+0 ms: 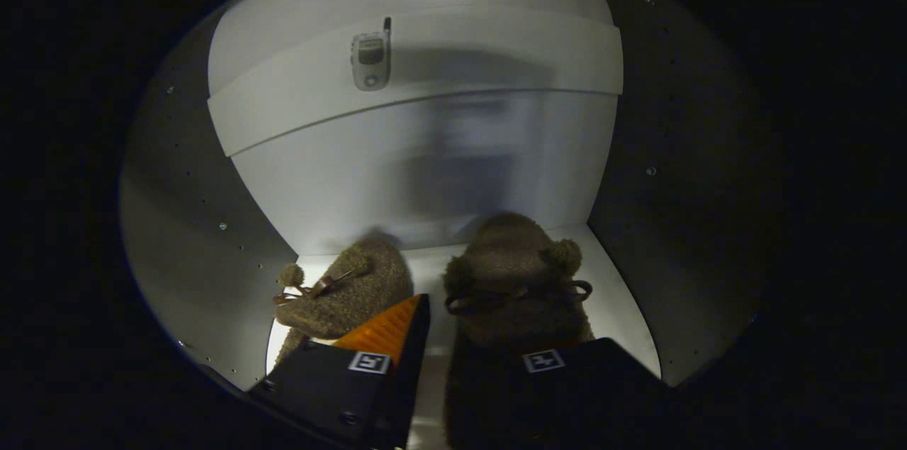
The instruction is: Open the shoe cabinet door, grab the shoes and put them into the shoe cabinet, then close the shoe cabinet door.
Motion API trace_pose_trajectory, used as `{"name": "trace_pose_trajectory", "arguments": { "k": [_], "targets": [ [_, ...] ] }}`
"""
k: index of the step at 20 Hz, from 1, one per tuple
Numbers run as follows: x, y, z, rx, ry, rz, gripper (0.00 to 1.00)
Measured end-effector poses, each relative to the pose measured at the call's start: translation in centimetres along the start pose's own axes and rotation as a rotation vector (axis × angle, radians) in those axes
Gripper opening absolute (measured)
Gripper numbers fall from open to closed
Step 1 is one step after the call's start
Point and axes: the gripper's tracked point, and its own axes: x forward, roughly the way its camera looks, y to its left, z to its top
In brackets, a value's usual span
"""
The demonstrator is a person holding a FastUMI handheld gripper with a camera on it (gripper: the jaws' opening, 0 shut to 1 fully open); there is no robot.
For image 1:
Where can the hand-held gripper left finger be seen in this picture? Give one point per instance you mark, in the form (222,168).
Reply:
(411,379)

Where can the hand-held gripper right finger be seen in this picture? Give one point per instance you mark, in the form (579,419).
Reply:
(588,393)

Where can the brown fuzzy shoe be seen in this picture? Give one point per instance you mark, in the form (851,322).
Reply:
(510,251)
(361,294)

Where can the grey shoe cabinet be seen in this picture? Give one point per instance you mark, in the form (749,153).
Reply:
(439,173)

